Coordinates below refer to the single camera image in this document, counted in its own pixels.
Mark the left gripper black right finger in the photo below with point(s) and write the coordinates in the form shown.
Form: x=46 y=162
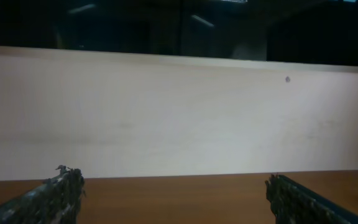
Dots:
x=293 y=203

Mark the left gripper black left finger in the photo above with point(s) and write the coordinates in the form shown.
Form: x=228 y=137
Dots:
x=57 y=200

